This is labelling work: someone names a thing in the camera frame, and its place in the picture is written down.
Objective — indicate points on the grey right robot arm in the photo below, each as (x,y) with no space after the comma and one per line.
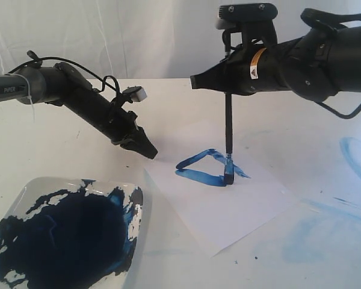
(342,33)

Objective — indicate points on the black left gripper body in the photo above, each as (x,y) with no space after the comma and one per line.
(108,117)

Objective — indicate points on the white paper sheet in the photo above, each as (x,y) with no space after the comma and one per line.
(189,171)

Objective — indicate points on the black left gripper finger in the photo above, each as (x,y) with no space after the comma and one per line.
(138,142)

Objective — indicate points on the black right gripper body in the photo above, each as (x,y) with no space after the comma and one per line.
(297,65)

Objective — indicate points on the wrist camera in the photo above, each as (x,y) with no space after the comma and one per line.
(253,21)
(135,93)

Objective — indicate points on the white paint tray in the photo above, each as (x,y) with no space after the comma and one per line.
(70,233)

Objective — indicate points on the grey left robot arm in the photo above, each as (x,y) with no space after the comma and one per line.
(64,85)

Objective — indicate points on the black handled paintbrush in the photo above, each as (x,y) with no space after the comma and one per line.
(228,168)

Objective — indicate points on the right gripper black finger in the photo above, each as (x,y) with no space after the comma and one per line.
(212,79)

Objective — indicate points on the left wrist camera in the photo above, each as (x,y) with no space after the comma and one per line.
(135,93)

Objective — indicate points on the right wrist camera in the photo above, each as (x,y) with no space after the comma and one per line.
(253,21)

